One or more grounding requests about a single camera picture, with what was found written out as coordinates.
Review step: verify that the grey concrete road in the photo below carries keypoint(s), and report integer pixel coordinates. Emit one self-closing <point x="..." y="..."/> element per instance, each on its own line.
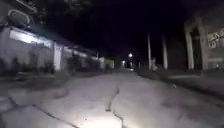
<point x="96" y="98"/>

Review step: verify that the pole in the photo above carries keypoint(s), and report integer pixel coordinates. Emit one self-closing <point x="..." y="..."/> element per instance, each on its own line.
<point x="164" y="51"/>
<point x="149" y="50"/>

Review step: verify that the dark roadside sidewalk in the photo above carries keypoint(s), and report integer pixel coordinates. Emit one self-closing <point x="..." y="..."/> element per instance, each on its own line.
<point x="196" y="82"/>

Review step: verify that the building with pale pillars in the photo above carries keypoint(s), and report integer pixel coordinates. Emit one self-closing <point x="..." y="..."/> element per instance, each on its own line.
<point x="204" y="45"/>

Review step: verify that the long pale wall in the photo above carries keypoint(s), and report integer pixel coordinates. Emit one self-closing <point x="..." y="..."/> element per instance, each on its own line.
<point x="33" y="53"/>

